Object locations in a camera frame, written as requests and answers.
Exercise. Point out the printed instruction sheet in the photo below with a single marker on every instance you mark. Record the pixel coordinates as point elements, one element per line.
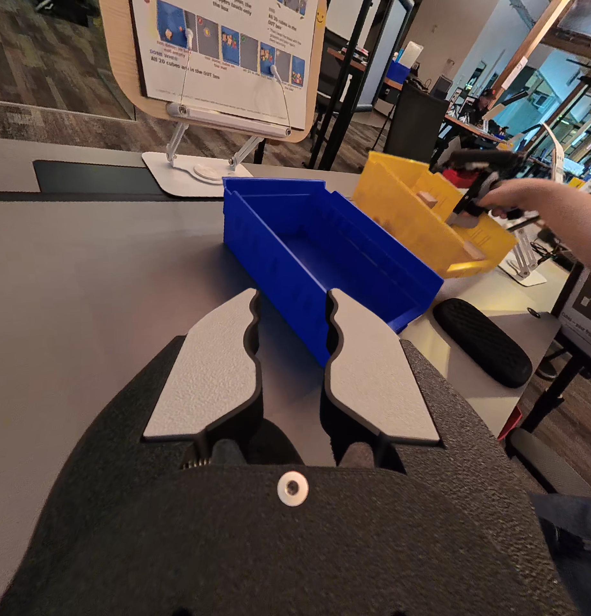
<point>228,96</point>

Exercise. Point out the yellow plastic box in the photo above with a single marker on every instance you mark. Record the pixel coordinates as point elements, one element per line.
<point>401,211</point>

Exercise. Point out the dark panel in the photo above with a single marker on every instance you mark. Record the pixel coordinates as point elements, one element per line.
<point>416,120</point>

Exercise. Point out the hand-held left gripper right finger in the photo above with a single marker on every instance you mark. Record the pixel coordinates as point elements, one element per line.
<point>377,380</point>

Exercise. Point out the long wooden table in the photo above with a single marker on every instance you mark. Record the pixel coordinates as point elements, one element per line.
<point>468,122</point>

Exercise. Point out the red plastic bin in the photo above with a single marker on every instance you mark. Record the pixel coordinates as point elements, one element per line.
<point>511,423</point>

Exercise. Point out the blue plastic box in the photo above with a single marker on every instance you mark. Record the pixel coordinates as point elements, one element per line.
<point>286,279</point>

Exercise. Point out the blue storage bin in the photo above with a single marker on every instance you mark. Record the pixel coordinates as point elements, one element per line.
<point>397,71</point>

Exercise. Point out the instruction sheet on stand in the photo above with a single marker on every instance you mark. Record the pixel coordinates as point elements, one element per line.
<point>122,57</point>

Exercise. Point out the pile of wooden cubes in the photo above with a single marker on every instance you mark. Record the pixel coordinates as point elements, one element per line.
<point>427,199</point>

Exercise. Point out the dark cloth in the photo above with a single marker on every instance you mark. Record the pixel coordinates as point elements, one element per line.
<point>574,553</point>

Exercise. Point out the person's right hand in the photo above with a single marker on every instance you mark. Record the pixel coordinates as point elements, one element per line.
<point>514,197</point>

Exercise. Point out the white folding stand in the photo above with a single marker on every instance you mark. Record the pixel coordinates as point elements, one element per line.
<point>524,269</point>

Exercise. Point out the black sign frame stand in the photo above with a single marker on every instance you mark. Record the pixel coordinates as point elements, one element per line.
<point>343,96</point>

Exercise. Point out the grey chair armrest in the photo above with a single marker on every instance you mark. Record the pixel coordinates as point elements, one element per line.
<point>550,462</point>

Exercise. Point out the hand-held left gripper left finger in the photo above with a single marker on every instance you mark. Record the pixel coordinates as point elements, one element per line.
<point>204,380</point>

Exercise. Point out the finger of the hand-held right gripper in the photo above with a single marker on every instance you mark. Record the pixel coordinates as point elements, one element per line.
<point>463,220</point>

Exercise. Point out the white paper roll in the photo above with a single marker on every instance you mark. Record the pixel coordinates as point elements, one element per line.
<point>411,53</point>

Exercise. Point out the black rounded pad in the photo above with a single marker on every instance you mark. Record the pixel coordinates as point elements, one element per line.
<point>483,341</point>

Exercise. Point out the black framed marker sign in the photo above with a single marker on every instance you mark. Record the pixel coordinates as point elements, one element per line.
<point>586,308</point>

